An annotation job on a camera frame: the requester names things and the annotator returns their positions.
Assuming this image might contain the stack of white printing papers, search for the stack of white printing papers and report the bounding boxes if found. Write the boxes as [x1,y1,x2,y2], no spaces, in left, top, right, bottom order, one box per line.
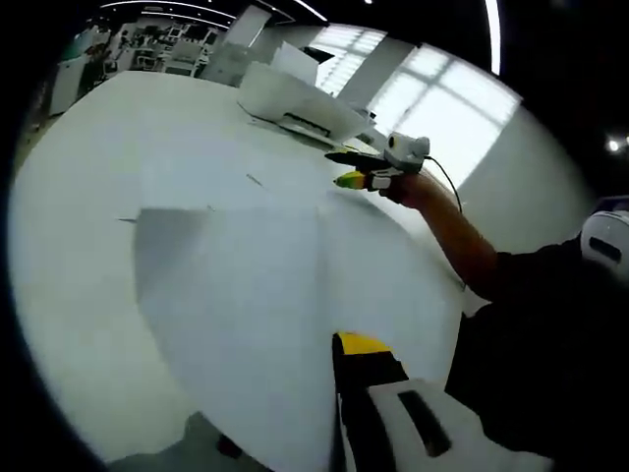
[117,171,466,472]

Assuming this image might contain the person's black-clad torso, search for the person's black-clad torso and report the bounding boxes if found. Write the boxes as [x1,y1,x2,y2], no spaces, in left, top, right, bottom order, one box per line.
[444,235,629,463]

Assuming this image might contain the person's right hand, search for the person's right hand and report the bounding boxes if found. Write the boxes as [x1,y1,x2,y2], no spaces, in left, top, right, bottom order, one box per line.
[377,172,437,210]

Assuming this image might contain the white printer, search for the white printer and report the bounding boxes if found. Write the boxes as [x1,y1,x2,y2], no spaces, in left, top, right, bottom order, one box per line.
[237,40,377,148]

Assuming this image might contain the wide window with blinds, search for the wide window with blinds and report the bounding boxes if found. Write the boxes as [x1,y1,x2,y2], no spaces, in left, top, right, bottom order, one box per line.
[368,46,522,188]

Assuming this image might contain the narrow window with blinds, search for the narrow window with blinds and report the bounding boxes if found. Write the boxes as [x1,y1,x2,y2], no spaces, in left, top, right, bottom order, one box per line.
[307,27,389,97]

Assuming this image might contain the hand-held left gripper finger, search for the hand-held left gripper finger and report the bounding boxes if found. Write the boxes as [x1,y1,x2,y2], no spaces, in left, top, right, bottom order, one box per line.
[331,331,554,472]

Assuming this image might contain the white worn neck device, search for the white worn neck device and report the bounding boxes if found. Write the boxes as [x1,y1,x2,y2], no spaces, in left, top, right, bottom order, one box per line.
[581,209,629,276]

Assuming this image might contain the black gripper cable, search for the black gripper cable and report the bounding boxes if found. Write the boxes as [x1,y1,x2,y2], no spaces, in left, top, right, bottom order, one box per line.
[423,154,467,291]

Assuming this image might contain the white rack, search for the white rack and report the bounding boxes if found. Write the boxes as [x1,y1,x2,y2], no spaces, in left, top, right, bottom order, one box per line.
[164,38,207,78]

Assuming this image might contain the white cabinet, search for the white cabinet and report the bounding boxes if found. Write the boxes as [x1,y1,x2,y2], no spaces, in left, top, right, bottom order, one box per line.
[48,58,87,117]

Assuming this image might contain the teal board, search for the teal board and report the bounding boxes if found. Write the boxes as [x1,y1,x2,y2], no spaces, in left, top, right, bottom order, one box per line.
[71,29,95,58]

